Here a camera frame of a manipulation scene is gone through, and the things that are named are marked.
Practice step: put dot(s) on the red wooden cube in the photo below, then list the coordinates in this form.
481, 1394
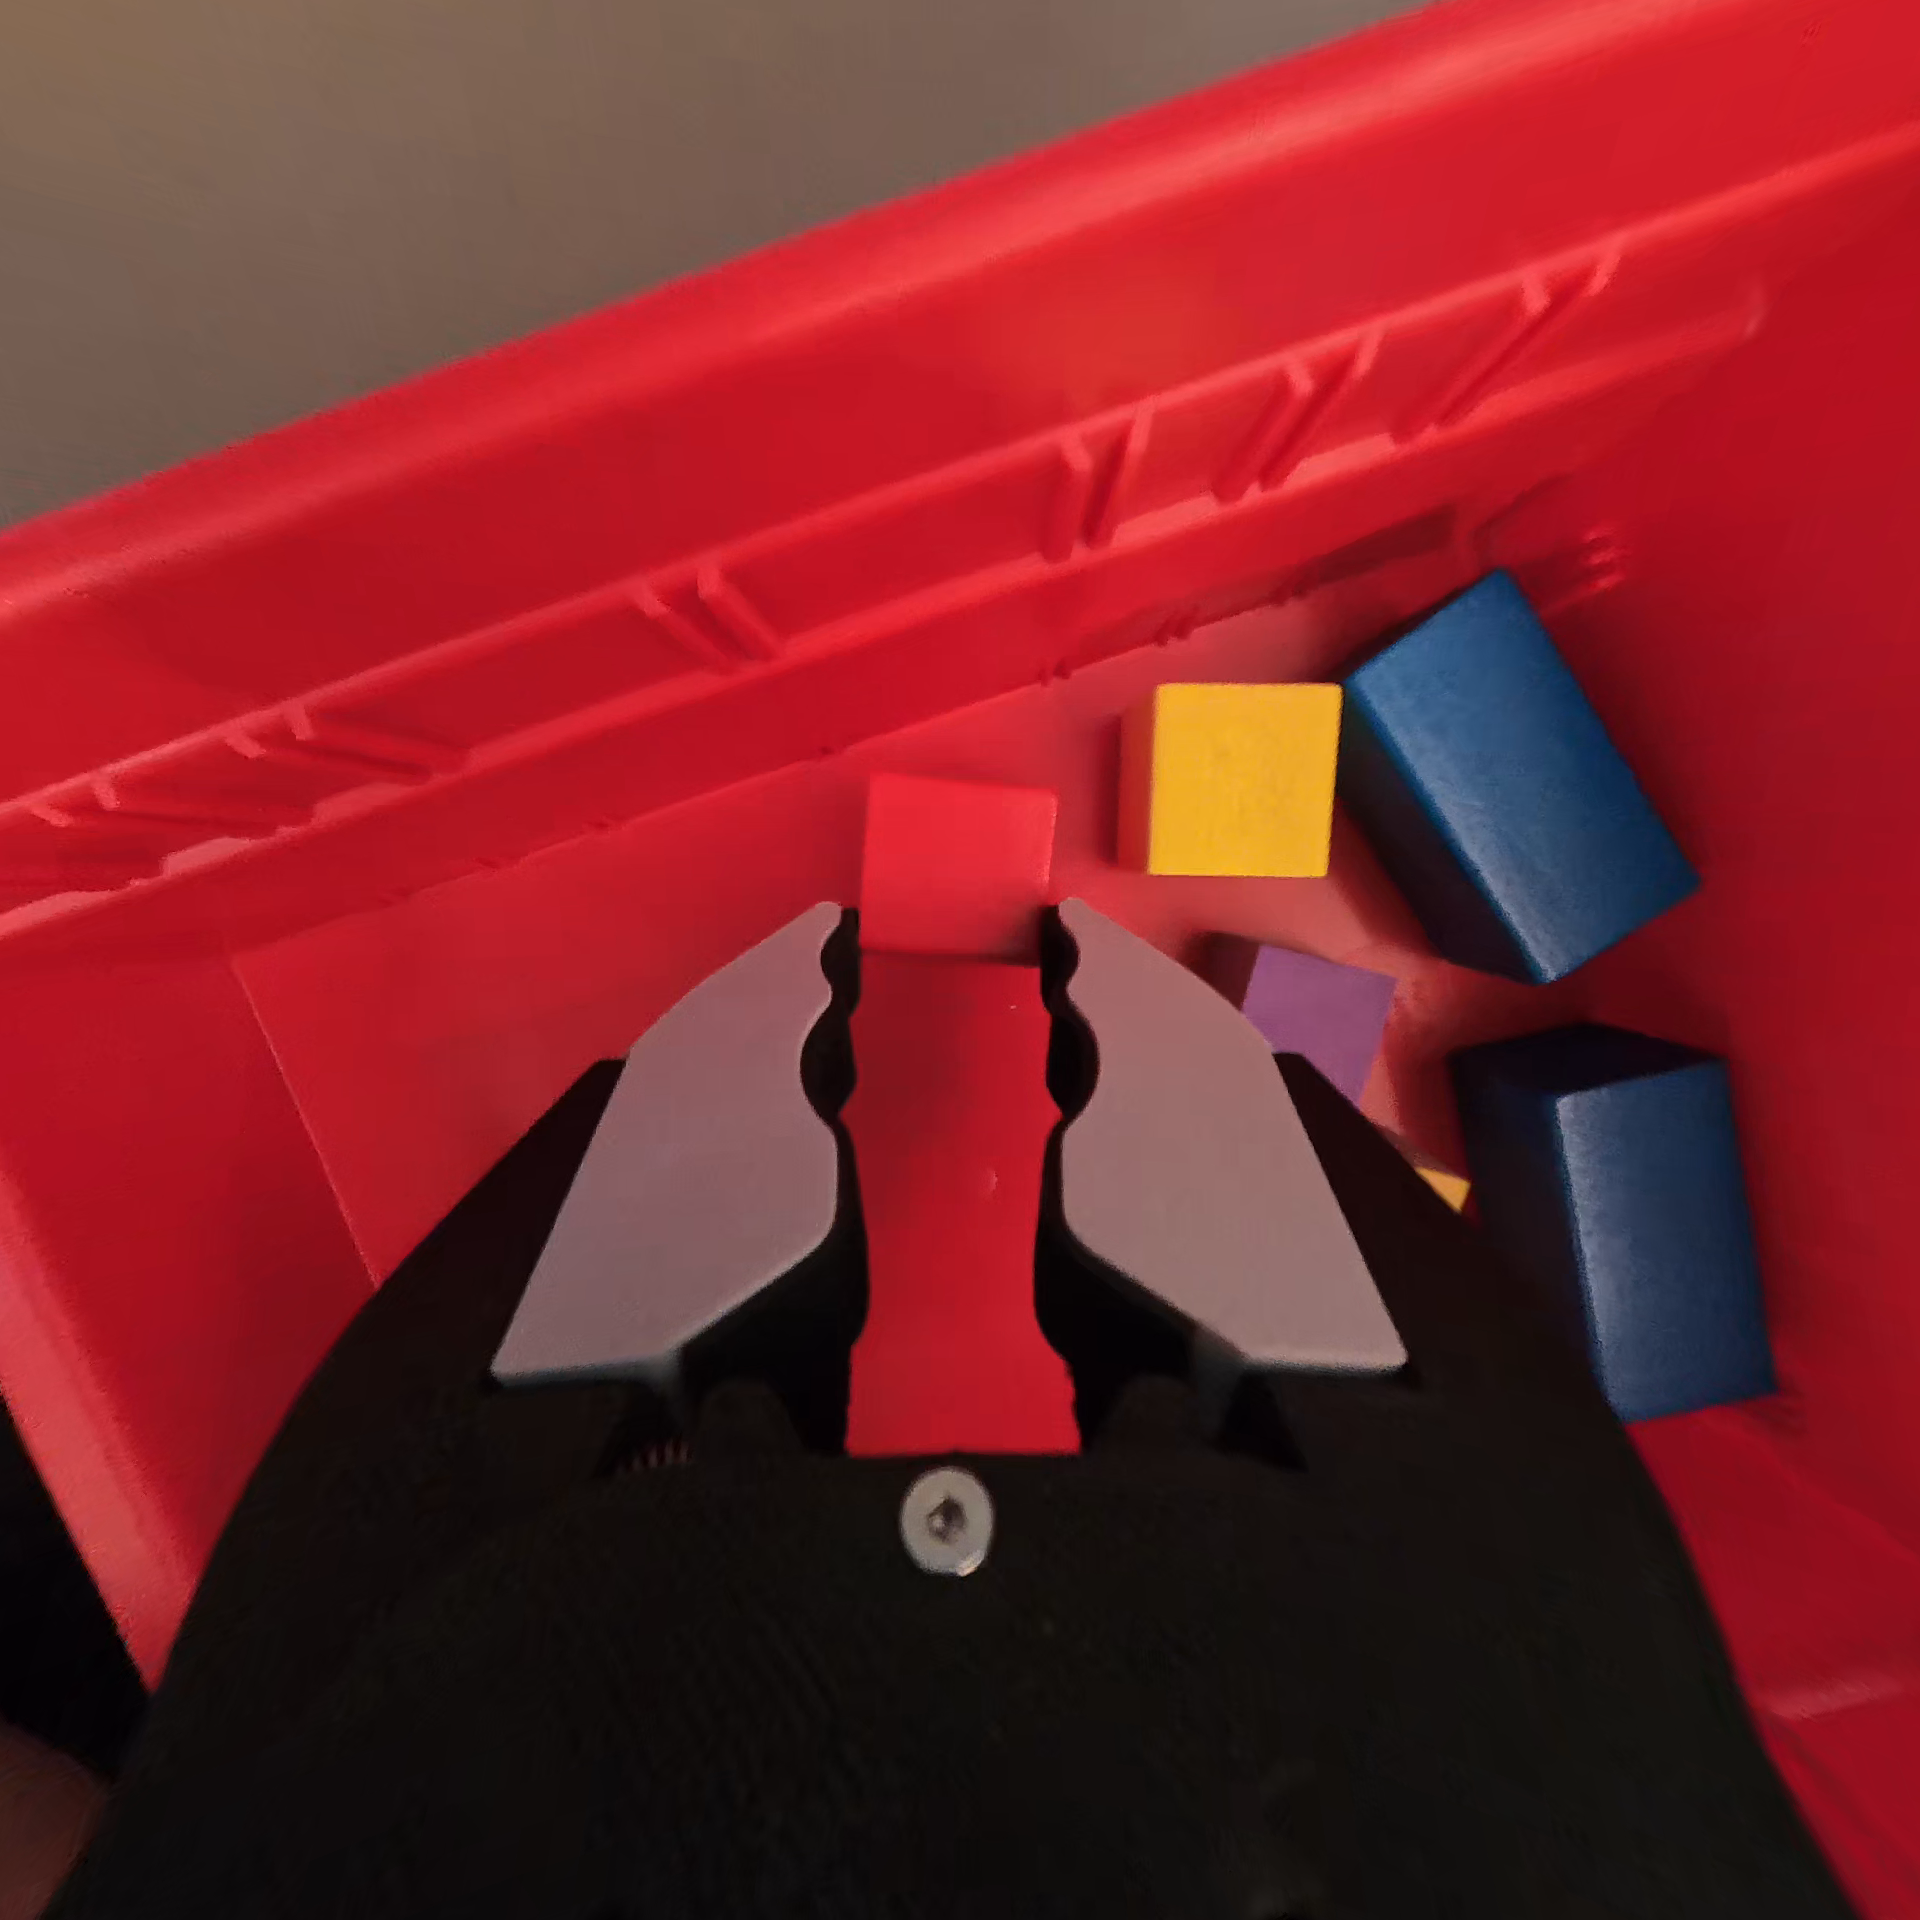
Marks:
961, 855

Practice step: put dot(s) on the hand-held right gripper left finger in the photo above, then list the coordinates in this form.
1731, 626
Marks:
691, 1185

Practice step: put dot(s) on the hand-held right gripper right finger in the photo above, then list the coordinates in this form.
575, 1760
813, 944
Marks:
1201, 1185

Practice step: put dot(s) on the red plastic bin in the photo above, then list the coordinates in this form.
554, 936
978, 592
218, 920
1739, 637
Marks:
601, 524

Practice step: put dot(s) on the purple wooden cube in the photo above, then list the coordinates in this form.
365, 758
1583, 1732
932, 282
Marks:
1329, 1021

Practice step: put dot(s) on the blue rectangular wooden block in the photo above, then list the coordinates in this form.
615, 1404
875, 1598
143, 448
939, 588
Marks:
1635, 1230
1514, 781

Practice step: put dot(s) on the yellow wooden cube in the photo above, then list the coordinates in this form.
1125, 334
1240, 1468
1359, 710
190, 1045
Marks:
1239, 781
1448, 1190

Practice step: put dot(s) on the person's right forearm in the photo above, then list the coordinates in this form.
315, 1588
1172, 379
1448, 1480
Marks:
45, 1831

